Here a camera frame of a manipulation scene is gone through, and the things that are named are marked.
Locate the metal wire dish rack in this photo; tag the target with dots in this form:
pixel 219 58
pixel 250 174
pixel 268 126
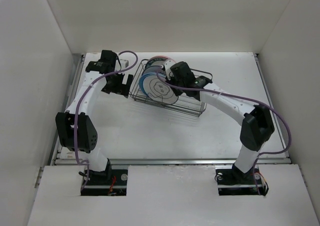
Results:
pixel 184 104

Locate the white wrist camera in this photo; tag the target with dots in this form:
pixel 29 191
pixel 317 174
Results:
pixel 122 65
pixel 166 69

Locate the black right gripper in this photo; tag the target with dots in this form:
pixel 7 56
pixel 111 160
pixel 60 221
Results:
pixel 177 91

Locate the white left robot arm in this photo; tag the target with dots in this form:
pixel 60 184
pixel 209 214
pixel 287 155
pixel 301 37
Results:
pixel 76 131

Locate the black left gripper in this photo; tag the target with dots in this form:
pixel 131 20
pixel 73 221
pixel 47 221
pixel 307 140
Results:
pixel 122 89

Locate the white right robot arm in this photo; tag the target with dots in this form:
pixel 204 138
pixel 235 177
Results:
pixel 255 119

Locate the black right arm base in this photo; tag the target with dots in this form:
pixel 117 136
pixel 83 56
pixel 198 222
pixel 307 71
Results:
pixel 232 182

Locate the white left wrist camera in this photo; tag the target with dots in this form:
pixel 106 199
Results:
pixel 122 65

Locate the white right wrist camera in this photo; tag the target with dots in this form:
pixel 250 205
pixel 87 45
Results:
pixel 166 69

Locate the pink plate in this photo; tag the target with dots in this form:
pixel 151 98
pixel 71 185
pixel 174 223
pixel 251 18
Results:
pixel 158 58

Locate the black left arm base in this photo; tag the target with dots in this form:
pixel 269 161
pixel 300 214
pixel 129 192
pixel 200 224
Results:
pixel 111 182

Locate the blue plate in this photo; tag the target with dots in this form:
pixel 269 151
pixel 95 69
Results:
pixel 147 83

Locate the white plate black rim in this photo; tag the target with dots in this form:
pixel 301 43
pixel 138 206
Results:
pixel 163 94

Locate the teal rim lettered plate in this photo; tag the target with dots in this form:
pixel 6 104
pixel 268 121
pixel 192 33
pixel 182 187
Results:
pixel 153 66

